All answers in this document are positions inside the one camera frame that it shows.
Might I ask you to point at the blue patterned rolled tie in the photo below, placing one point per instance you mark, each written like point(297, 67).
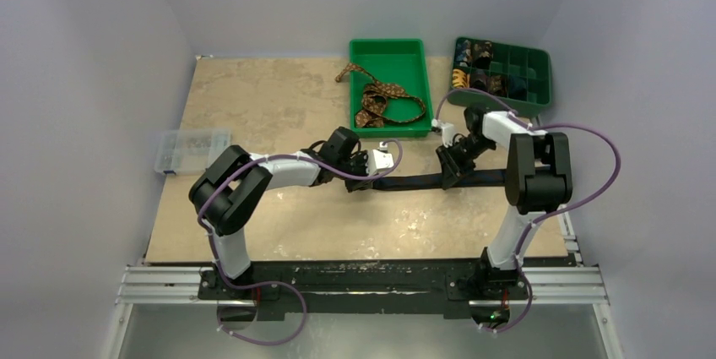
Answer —
point(463, 53)

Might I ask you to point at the black mounting base rail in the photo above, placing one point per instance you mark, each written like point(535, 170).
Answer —
point(455, 288)

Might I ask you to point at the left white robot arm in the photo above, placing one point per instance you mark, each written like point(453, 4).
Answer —
point(227, 194)

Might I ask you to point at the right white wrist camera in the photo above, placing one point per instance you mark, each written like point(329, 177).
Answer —
point(446, 130)

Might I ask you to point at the bright green plastic tray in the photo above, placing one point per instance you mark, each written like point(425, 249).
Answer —
point(392, 61)

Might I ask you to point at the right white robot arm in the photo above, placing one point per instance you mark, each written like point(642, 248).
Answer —
point(537, 180)

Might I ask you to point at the clear plastic parts box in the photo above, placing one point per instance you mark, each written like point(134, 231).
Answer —
point(191, 151)

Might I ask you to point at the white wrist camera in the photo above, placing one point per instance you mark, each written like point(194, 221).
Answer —
point(379, 160)
point(446, 130)

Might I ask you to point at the dark green compartment organizer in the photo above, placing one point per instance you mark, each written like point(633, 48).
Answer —
point(534, 65)

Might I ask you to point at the orange striped rolled tie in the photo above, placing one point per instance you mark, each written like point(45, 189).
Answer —
point(460, 79)

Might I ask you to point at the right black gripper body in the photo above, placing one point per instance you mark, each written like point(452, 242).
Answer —
point(447, 160)

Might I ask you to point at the navy rolled tie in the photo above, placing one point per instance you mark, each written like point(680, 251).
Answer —
point(517, 88)

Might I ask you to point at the dark navy striped tie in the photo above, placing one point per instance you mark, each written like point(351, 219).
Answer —
point(488, 178)

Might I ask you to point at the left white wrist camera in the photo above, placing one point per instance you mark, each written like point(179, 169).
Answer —
point(379, 160)

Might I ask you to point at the brown patterned tie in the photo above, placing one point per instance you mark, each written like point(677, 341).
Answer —
point(375, 98)

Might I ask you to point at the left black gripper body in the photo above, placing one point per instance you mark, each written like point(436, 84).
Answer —
point(358, 165)

